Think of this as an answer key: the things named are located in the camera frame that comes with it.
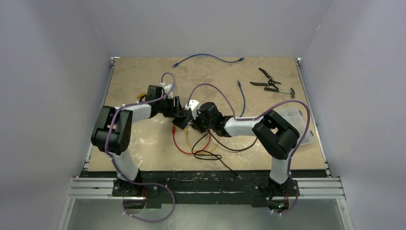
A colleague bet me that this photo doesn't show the black wire stripper pliers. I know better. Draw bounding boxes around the black wire stripper pliers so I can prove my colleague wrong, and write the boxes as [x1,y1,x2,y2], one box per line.
[249,67,282,90]

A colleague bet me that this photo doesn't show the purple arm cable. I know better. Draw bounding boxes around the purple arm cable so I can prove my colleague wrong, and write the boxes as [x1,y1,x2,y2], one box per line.
[104,72,177,223]
[187,83,312,217]

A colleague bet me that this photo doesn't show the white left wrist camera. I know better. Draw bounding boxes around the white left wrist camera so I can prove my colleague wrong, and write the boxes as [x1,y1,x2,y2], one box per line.
[160,81,176,94]

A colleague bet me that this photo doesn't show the black network switch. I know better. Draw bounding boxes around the black network switch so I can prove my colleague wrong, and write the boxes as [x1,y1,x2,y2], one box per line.
[172,115,192,130]

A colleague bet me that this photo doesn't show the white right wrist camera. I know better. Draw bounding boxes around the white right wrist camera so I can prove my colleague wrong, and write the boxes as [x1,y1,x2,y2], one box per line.
[184,100,200,111]

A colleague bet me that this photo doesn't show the aluminium table edge rail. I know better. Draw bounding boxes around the aluminium table edge rail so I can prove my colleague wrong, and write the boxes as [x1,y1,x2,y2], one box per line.
[295,57,332,177]

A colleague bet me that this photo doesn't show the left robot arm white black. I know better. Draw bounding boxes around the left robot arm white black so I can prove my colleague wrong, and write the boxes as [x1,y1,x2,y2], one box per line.
[91,83,190,196]

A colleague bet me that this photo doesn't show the yellow ethernet cable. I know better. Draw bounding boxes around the yellow ethernet cable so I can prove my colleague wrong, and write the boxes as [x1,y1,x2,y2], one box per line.
[185,126,220,154]

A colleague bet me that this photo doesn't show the clear plastic screw box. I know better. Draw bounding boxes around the clear plastic screw box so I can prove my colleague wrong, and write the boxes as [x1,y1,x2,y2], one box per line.
[276,107,315,146]

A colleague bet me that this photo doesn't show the blue ethernet cable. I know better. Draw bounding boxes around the blue ethernet cable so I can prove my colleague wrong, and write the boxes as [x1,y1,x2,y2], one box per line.
[237,80,247,118]
[172,53,245,69]

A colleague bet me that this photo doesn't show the claw hammer black handle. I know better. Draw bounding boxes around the claw hammer black handle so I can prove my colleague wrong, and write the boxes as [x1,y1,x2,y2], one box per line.
[264,87,295,98]

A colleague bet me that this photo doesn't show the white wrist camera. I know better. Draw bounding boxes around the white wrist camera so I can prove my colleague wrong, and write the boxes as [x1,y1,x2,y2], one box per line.
[160,81,176,94]
[184,100,200,111]

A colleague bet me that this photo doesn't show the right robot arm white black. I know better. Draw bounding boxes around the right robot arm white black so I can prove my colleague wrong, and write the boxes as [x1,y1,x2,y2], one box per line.
[184,102,300,195]

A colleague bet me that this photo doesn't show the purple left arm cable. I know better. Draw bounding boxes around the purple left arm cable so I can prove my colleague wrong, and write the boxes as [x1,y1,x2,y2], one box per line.
[104,72,177,223]

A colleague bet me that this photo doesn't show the aluminium front frame rails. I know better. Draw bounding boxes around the aluminium front frame rails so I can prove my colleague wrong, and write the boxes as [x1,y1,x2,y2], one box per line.
[57,178,354,230]

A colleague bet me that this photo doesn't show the yellow handled pliers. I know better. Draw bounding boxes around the yellow handled pliers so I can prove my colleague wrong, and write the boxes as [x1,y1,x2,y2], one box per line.
[137,93,146,99]

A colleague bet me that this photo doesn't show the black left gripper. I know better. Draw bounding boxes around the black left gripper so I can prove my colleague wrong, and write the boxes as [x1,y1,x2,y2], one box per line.
[157,96,185,117]

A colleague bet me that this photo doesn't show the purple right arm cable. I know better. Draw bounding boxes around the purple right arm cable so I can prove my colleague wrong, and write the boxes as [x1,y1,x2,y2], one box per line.
[187,83,312,217]

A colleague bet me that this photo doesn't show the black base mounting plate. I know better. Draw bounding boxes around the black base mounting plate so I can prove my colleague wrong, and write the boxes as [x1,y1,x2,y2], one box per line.
[70,170,326,210]

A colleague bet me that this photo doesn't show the red ethernet cable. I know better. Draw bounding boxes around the red ethernet cable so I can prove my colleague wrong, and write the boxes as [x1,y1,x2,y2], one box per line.
[171,126,213,156]

